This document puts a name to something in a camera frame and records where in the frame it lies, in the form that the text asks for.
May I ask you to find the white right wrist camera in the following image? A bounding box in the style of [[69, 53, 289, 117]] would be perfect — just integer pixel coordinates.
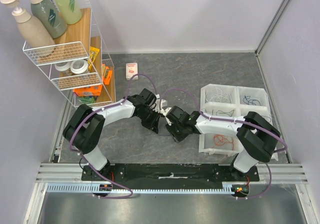
[[160, 107, 173, 126]]

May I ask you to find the orange box on shelf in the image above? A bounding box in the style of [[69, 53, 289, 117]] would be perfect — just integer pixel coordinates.
[[102, 64, 113, 85]]

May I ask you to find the aluminium frame rail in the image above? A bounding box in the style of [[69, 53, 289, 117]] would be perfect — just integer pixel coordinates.
[[36, 162, 86, 184]]

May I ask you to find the white compartment organizer tray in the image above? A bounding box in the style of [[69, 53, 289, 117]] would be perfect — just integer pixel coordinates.
[[199, 84, 273, 157]]

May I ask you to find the blue thin cable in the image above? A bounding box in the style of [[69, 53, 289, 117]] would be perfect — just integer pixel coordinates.
[[242, 93, 262, 107]]

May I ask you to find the white and red small box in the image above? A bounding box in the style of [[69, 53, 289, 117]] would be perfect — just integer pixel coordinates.
[[125, 62, 138, 81]]

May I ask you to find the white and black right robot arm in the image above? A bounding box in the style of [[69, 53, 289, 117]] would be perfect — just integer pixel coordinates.
[[164, 106, 281, 181]]

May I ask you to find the light green bottle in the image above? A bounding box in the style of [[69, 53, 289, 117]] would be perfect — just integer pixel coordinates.
[[54, 0, 82, 25]]

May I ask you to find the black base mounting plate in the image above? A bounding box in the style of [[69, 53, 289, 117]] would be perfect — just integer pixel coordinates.
[[80, 162, 261, 185]]

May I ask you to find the dark green pump bottle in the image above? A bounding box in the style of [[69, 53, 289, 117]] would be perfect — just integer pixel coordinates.
[[29, 0, 67, 39]]

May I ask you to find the beige pump bottle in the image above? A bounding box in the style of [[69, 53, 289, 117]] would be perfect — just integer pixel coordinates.
[[0, 0, 55, 57]]

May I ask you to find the slotted white cable duct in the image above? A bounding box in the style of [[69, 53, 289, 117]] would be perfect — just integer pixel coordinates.
[[46, 182, 239, 195]]

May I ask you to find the black thin cable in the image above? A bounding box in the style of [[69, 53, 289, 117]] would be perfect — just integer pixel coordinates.
[[211, 108, 236, 118]]

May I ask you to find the orange flat package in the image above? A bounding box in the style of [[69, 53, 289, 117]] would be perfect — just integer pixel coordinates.
[[73, 84, 103, 97]]

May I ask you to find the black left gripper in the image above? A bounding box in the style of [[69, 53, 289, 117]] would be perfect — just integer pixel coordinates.
[[137, 107, 162, 134]]

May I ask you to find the white wire shelf rack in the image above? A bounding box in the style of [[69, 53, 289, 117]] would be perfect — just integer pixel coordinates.
[[22, 0, 116, 108]]

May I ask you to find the white thin cable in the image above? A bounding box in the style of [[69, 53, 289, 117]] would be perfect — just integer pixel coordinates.
[[205, 85, 233, 104]]

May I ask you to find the green box on shelf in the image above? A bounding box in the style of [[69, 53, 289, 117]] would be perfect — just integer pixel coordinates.
[[78, 96, 98, 105]]

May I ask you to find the orange thin cable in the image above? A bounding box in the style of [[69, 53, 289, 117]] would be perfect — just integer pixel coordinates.
[[212, 133, 235, 151]]

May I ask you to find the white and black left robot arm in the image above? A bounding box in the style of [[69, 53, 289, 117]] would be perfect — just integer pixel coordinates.
[[63, 88, 161, 181]]

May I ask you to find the yellow snack packet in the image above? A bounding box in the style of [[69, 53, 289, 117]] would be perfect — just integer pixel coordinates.
[[87, 46, 100, 71]]

